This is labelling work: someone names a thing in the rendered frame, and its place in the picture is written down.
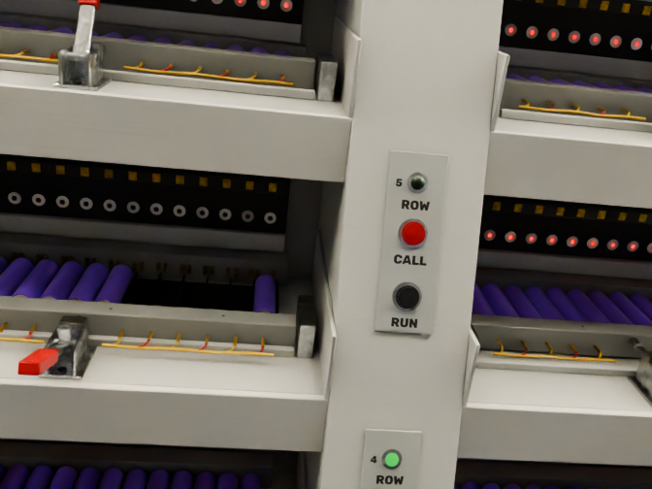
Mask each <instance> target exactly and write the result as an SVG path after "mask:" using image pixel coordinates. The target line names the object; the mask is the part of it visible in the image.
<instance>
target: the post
mask: <svg viewBox="0 0 652 489"><path fill-rule="evenodd" d="M503 3H504V0H337V1H336V12H335V17H338V18H339V19H340V20H341V21H342V22H343V23H344V24H345V25H346V26H347V27H348V28H349V29H351V30H352V31H353V32H354V33H355V34H356V35H357V36H358V37H359V38H360V39H361V40H362V46H361V53H360V61H359V69H358V78H357V85H356V93H355V101H354V109H353V117H352V124H351V132H350V140H349V148H348V156H347V163H346V172H345V180H344V182H333V181H321V191H320V203H319V215H318V227H317V230H321V237H322V243H323V249H324V256H325V262H326V269H327V276H328V281H329V288H330V294H331V301H332V308H333V314H334V320H335V326H336V333H337V341H336V349H335V356H334V364H333V371H332V378H331V386H330V394H329V399H328V400H329V401H328V408H327V415H326V423H325V431H324V438H323V445H322V451H321V452H317V451H305V452H306V472H307V489H360V483H361V472H362V462H363V451H364V440H365V430H366V429H378V430H398V431H419V432H422V442H421V452H420V462H419V473H418V482H417V489H454V481H455V472H456V462H457V452H458V442H459V433H460V424H461V414H462V404H463V395H464V385H465V375H466V366H467V357H468V347H469V337H470V328H471V318H472V308H473V291H474V281H475V271H476V261H477V252H478V242H479V233H480V223H481V214H482V204H483V194H484V184H485V175H486V166H487V156H488V147H489V137H490V127H491V117H492V109H493V99H494V89H495V79H496V70H497V60H498V50H499V41H500V32H501V22H502V12H503ZM390 150H397V151H408V152H419V153H430V154H440V155H449V162H448V172H447V183H446V192H445V202H444V213H443V223H442V232H441V242H440V261H439V271H438V282H437V292H436V301H435V312H434V322H433V332H432V335H428V334H413V333H397V332H381V331H375V311H376V300H377V289H378V279H379V268H380V256H381V246H382V235H383V224H384V214H385V203H386V191H387V181H388V170H389V159H390Z"/></svg>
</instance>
